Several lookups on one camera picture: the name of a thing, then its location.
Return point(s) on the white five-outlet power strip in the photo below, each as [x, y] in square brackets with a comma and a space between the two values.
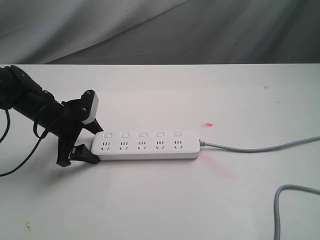
[146, 145]

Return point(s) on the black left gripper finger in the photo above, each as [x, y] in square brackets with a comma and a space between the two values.
[94, 127]
[82, 154]

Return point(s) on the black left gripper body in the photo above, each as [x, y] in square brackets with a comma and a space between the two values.
[67, 128]

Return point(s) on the grey backdrop cloth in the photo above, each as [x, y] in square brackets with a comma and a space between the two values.
[159, 32]

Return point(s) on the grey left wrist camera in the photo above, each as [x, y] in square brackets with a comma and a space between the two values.
[88, 106]

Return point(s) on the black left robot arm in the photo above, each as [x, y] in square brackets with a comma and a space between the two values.
[20, 92]

